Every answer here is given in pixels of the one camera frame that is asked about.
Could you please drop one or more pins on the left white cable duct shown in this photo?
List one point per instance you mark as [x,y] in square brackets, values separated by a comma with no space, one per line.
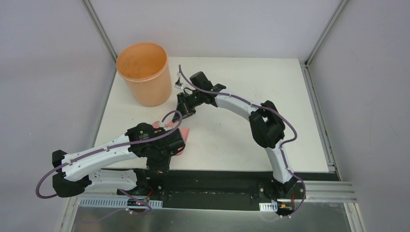
[111,202]

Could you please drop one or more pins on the pink plastic dustpan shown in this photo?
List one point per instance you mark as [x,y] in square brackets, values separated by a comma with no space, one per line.
[181,133]

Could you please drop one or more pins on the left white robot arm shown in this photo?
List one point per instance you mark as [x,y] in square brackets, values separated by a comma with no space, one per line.
[81,171]

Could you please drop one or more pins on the right white cable duct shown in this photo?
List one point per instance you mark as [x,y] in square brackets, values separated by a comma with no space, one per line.
[268,207]

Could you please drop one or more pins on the orange plastic bucket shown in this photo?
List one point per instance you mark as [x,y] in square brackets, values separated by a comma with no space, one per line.
[145,69]

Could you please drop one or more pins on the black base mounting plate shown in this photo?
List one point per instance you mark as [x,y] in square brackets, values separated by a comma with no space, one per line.
[220,190]

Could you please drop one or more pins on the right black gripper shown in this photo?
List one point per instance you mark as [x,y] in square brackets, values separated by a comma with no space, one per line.
[183,109]

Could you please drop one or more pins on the white cable duct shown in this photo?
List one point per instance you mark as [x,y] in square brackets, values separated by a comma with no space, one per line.
[111,202]
[268,207]

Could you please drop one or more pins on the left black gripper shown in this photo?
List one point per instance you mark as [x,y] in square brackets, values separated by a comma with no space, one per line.
[176,139]

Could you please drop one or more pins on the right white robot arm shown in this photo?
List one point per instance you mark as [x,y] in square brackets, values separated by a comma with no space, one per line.
[267,127]

